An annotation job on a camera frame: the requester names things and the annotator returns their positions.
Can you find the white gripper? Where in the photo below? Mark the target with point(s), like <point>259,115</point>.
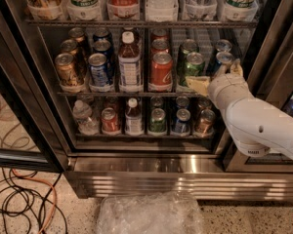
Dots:
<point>225,84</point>

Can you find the redbull can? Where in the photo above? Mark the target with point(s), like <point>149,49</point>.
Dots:
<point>222,58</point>
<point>222,45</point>

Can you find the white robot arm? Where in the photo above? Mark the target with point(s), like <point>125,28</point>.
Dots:
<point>255,126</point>

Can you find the front green can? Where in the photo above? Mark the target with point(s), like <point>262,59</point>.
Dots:
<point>193,65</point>

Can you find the rear green can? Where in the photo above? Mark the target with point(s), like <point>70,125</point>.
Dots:
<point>188,46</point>

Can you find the gold can bottom shelf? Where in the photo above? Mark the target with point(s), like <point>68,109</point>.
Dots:
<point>205,121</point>

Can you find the blue can bottom shelf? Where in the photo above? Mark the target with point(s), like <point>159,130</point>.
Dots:
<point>181,122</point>

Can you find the front red cola can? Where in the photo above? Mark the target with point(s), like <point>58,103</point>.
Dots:
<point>161,68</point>

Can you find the red cola can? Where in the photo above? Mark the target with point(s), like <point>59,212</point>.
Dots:
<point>159,33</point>
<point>161,68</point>
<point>159,45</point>

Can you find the middle red cola can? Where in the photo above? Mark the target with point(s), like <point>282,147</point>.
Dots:
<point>159,45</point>

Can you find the rear red cola can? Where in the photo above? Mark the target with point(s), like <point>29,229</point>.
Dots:
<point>159,33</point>

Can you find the green can bottom shelf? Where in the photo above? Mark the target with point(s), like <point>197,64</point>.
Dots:
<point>157,121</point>

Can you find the brown tea bottle middle shelf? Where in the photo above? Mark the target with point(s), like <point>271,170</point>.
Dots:
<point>129,58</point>

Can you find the brown tea bottle shelf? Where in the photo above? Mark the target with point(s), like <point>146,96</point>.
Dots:
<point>133,114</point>
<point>129,58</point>

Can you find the brown tea bottle bottom shelf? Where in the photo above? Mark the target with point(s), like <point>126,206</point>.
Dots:
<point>133,114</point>

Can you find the stainless steel drinks fridge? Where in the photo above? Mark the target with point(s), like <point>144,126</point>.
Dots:
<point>206,166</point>

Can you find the red can bottom shelf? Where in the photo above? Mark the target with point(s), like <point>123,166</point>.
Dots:
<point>110,120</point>

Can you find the middle blue pepsi can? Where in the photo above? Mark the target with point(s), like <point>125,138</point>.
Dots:
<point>103,47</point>

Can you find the blue pepsi can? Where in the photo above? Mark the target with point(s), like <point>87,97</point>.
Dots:
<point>103,47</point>
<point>102,33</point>
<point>99,70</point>

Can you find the front blue pepsi can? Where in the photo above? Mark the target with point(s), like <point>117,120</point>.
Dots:
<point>99,70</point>

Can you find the rear blue pepsi can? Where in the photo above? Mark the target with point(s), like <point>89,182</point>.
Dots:
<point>102,33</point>

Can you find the rear gold can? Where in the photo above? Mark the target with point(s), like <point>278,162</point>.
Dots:
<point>80,36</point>

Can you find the middle gold can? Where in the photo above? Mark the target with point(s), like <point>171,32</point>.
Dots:
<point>71,46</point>

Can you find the front gold can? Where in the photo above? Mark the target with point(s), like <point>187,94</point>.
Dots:
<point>67,70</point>

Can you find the open glass fridge door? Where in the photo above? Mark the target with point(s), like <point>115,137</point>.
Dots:
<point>30,136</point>

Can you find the clear water bottle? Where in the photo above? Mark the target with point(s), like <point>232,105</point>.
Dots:
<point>85,118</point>

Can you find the clear plastic wrap bundle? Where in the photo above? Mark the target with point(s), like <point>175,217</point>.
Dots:
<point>160,213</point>

